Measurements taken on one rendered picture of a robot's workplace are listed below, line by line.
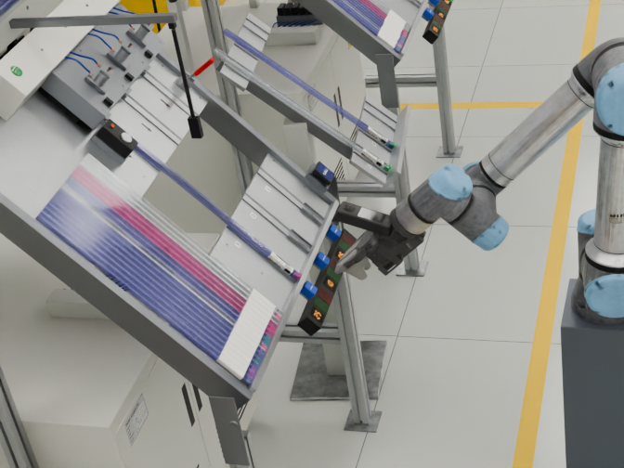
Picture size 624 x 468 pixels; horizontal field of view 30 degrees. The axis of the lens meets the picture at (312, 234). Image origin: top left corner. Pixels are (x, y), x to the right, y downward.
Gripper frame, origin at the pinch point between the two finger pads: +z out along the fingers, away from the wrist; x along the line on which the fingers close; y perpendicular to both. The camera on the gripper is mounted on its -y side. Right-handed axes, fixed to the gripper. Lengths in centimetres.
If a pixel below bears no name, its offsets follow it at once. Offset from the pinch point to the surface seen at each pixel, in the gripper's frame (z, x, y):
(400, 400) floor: 53, 43, 54
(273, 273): 9.9, -3.0, -8.8
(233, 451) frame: 17.9, -42.3, 2.0
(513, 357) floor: 32, 64, 73
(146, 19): -19, -4, -62
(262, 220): 9.9, 8.6, -16.3
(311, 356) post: 75, 59, 34
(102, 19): -12, -4, -68
